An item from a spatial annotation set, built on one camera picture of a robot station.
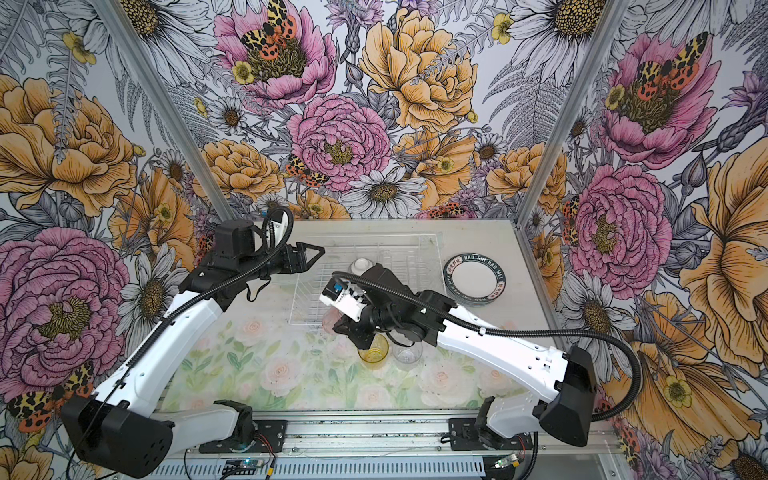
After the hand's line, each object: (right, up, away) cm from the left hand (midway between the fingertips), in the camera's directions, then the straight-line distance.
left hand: (313, 260), depth 75 cm
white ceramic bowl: (+9, -3, +25) cm, 27 cm away
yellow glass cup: (+15, -27, +13) cm, 33 cm away
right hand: (+9, -16, -8) cm, 20 cm away
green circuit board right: (+46, -47, -3) cm, 66 cm away
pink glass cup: (+4, -14, -1) cm, 15 cm away
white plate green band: (+46, -7, +25) cm, 53 cm away
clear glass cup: (+24, -28, +13) cm, 39 cm away
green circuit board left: (-15, -48, -4) cm, 51 cm away
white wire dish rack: (+27, -1, +29) cm, 40 cm away
